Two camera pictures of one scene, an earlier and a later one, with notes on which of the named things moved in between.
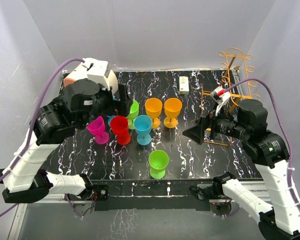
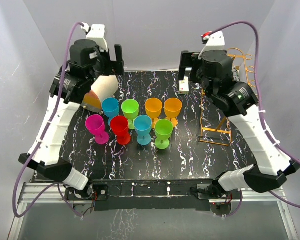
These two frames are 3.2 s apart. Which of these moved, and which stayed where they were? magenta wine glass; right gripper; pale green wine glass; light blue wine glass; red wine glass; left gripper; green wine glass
Moved: left gripper; green wine glass; right gripper
Stayed: magenta wine glass; red wine glass; light blue wine glass; pale green wine glass
